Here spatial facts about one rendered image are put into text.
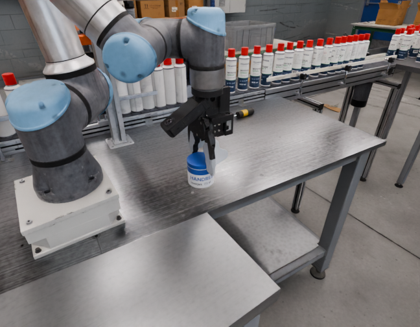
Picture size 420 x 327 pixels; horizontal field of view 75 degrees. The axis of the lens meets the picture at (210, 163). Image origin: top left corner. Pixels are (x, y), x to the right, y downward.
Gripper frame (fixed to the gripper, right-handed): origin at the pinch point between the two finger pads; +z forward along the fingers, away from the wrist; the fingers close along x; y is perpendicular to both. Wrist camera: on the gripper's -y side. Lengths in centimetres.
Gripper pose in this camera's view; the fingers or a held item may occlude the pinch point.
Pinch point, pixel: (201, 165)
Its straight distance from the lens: 70.7
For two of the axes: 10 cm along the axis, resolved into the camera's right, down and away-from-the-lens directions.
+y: 8.5, -2.9, 4.5
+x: -5.3, -4.5, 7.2
